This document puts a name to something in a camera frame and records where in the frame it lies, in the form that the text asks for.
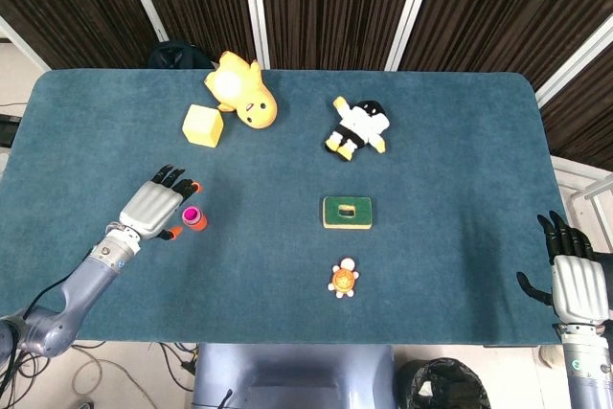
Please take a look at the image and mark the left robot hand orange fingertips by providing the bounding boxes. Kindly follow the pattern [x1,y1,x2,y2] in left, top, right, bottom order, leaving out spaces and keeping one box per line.
[118,164,203,241]

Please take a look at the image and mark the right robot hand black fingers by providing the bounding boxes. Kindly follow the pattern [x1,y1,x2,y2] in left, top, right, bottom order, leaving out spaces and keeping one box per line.
[515,210,612,327]

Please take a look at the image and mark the orange plastic cup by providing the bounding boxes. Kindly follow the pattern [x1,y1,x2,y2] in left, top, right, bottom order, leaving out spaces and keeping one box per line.
[182,206,208,233]

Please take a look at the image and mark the yellow foam cube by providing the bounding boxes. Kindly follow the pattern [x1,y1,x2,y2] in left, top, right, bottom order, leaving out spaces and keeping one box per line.
[181,103,225,148]

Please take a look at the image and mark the white metal rack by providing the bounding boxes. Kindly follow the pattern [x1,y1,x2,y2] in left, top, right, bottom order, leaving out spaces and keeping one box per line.
[550,154,613,233]

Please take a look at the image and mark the yellow plush animal toy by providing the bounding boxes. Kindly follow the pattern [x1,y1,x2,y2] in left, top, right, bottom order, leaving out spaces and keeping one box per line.
[204,50,279,131]

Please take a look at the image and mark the blue felt table cloth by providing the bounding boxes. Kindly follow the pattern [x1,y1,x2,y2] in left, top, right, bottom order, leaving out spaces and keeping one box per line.
[0,68,579,347]

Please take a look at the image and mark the black chair back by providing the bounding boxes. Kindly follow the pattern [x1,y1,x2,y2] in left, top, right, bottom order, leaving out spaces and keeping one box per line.
[147,41,216,70]

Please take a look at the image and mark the black box device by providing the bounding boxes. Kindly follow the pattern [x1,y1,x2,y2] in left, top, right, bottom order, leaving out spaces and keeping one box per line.
[0,114,20,148]

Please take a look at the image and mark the black trash bin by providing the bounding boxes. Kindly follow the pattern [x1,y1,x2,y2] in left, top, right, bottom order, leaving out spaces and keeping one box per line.
[396,356,492,409]

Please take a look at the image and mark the green yellow sponge block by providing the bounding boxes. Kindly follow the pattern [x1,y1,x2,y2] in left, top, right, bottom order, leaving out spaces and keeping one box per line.
[322,195,375,231]

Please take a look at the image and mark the orange white turtle toy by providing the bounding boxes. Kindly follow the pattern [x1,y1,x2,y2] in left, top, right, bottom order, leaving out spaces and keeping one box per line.
[327,258,360,300]

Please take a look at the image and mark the blue robot torso base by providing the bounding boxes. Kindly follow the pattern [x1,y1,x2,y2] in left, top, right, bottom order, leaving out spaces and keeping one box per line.
[191,342,398,409]

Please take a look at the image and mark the black white penguin plush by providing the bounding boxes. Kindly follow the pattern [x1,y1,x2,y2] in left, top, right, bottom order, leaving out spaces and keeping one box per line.
[324,96,390,162]

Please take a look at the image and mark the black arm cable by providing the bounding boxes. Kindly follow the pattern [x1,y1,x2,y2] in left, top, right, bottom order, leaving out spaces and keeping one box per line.
[22,255,93,322]

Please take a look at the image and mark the white floor cable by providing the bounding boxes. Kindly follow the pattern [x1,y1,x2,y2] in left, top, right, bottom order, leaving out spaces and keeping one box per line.
[71,346,145,409]

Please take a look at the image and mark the black floor cable bundle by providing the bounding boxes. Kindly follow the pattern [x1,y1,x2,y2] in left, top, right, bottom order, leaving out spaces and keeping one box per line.
[0,339,106,409]

